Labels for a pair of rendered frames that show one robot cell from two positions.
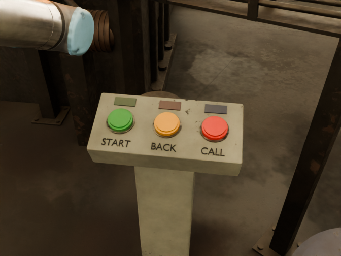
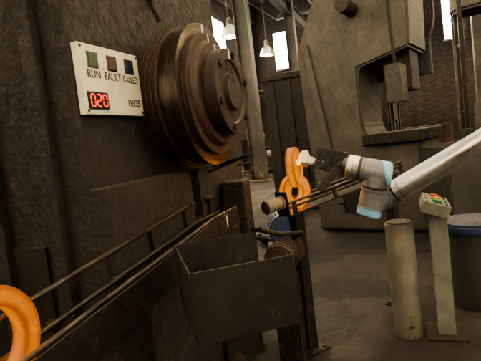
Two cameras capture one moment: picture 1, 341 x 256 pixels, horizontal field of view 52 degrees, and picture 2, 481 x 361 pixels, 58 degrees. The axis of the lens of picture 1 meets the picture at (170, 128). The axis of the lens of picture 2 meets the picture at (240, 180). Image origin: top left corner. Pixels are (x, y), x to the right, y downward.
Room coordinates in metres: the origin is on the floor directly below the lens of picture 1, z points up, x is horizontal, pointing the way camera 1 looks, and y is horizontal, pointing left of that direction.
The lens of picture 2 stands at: (0.78, 2.03, 0.94)
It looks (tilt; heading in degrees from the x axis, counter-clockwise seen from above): 5 degrees down; 284
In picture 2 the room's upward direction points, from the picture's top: 7 degrees counter-clockwise
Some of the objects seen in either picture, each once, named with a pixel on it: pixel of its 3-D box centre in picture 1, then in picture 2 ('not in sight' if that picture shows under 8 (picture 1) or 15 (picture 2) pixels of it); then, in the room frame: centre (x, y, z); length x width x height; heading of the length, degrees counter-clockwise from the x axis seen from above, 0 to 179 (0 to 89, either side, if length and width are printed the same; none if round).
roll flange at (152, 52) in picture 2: not in sight; (180, 100); (1.32, 0.58, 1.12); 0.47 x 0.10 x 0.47; 83
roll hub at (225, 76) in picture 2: not in sight; (227, 92); (1.14, 0.61, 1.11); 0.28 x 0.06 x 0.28; 83
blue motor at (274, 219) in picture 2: not in sight; (283, 227); (1.39, -1.69, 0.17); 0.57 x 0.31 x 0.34; 103
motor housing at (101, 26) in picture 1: (92, 84); (290, 301); (1.07, 0.28, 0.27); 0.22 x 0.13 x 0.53; 83
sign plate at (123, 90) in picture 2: not in sight; (111, 82); (1.39, 0.92, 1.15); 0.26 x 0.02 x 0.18; 83
